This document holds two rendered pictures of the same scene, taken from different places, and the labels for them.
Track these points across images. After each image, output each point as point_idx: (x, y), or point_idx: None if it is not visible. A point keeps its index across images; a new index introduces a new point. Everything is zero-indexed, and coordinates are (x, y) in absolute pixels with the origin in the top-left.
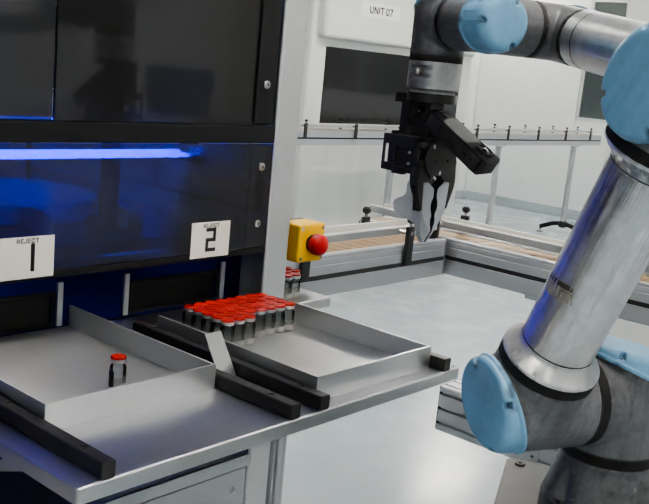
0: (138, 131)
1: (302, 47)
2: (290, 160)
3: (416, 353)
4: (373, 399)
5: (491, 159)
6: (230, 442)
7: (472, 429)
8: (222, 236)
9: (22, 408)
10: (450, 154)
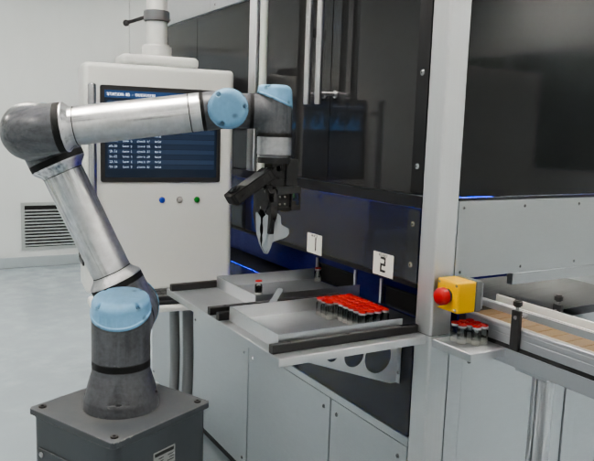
0: (351, 190)
1: (439, 138)
2: (432, 223)
3: (270, 332)
4: (234, 334)
5: (228, 194)
6: (192, 305)
7: None
8: (389, 264)
9: None
10: (264, 196)
